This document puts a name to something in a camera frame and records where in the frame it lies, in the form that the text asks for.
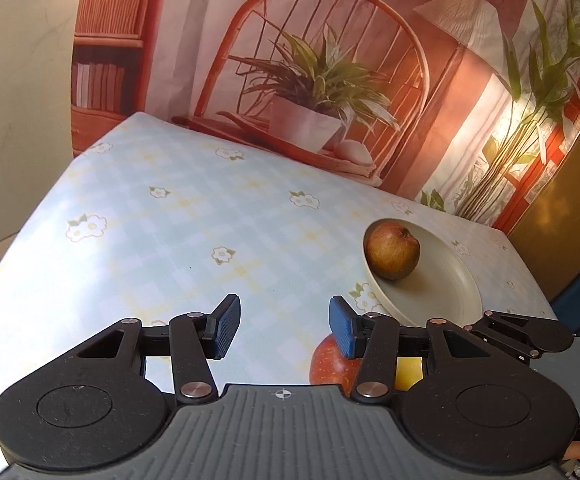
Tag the yellow lemon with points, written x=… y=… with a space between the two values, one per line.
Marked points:
x=408 y=374

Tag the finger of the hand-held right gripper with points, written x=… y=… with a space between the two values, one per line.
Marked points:
x=544 y=337

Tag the beige round plate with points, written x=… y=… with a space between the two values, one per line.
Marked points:
x=434 y=290

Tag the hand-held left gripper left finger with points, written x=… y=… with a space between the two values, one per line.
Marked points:
x=225 y=327

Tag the printed backdrop cloth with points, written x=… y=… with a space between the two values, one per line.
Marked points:
x=320 y=60

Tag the brownish apple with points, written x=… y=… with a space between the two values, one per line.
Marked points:
x=392 y=252

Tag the red apple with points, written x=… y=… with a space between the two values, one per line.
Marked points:
x=327 y=362

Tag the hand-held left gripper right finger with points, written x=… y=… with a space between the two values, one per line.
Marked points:
x=342 y=327

